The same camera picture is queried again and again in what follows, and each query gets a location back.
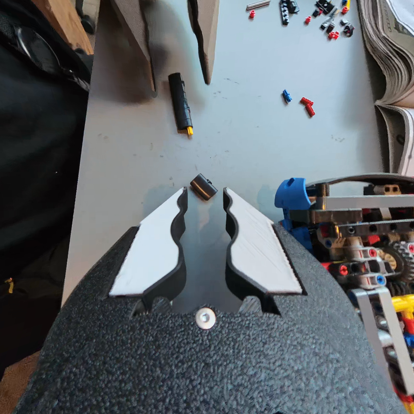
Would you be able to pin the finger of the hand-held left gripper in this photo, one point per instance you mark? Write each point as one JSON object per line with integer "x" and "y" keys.
{"x": 132, "y": 26}
{"x": 208, "y": 26}

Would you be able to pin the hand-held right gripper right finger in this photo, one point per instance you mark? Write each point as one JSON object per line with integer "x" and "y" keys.
{"x": 262, "y": 258}

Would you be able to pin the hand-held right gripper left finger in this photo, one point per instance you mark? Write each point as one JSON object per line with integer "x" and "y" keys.
{"x": 148, "y": 258}

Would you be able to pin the pile of small toy bricks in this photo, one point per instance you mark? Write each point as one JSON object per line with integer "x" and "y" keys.
{"x": 284, "y": 11}

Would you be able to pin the long black toy connector assembly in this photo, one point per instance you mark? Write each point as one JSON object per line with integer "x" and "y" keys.
{"x": 180, "y": 100}

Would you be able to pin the partly built toy car model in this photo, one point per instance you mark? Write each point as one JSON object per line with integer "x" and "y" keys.
{"x": 339, "y": 223}

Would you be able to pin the black toy clip plate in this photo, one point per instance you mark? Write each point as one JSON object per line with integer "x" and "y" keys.
{"x": 203, "y": 189}

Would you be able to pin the blue toy pin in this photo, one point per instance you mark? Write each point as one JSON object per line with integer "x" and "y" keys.
{"x": 287, "y": 96}

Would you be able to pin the red toy axle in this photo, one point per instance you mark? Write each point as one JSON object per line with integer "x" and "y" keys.
{"x": 305, "y": 101}
{"x": 310, "y": 110}

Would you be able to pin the instruction booklet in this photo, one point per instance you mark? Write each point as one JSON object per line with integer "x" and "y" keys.
{"x": 388, "y": 48}

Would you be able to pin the black office chair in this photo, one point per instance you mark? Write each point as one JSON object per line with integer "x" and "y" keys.
{"x": 86, "y": 24}

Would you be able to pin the thin grey toy axle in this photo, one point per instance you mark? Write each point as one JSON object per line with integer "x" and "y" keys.
{"x": 258, "y": 4}

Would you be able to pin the round grey knob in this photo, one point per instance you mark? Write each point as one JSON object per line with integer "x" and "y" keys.
{"x": 38, "y": 51}

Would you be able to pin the small brass clasp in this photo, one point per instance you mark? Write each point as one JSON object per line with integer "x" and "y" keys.
{"x": 9, "y": 285}

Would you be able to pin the person's lap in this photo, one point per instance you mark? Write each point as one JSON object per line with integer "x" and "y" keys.
{"x": 32, "y": 161}

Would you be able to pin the wooden post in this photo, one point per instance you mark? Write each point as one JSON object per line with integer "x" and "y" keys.
{"x": 64, "y": 26}

